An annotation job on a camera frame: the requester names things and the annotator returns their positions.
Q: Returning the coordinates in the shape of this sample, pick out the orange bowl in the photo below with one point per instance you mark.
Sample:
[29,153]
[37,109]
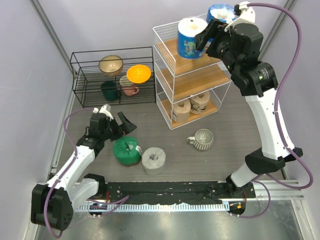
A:
[138,74]

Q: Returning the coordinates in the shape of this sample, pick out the tan glossy bowl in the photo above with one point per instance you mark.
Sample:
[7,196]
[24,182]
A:
[111,65]

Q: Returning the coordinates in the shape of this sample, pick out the dark green mug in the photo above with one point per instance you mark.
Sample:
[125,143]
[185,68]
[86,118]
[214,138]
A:
[110,91]

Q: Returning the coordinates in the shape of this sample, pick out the blue white paper roll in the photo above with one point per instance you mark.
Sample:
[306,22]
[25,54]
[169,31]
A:
[222,12]

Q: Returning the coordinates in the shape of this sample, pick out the blue paper roll with pictures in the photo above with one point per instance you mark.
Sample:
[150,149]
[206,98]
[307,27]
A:
[187,29]

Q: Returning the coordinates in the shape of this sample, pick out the aluminium front rail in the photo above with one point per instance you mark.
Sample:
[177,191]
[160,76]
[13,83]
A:
[265,191]

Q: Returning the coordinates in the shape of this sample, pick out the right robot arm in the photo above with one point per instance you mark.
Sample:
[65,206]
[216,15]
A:
[258,84]

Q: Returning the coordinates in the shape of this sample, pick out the grey wrapped paper roll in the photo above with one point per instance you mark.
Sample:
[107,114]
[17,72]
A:
[154,161]

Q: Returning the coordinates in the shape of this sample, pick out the brown paper roll with print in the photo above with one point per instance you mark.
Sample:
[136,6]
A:
[198,103]

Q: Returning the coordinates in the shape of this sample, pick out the white wire three-tier shelf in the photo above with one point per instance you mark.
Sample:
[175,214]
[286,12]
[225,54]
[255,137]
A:
[178,79]

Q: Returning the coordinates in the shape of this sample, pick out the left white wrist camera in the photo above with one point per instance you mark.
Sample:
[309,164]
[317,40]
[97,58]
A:
[105,109]

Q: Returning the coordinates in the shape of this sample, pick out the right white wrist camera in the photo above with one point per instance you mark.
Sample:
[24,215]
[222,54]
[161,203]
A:
[247,15]

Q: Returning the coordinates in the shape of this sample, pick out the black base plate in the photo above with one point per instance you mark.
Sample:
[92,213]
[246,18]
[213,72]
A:
[173,192]

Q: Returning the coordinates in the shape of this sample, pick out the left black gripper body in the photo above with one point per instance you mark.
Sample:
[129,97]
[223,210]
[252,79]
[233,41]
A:
[113,131]

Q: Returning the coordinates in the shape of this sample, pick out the grey ribbed mug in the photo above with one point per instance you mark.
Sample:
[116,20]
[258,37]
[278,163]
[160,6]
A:
[202,139]

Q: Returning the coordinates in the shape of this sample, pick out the black wire rack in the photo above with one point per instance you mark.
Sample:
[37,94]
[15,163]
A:
[87,77]

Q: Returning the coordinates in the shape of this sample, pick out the green wrapped paper roll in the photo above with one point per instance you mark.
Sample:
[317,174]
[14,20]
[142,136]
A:
[125,151]

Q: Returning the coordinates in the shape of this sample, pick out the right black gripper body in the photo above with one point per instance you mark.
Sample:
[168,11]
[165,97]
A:
[219,48]

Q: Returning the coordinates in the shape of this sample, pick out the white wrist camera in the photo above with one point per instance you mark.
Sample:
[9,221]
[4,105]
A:
[105,109]
[247,15]

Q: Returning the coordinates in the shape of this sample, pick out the pink mug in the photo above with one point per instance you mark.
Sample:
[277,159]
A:
[128,87]

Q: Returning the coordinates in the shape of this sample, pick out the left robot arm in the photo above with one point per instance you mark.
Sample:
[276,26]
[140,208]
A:
[53,203]

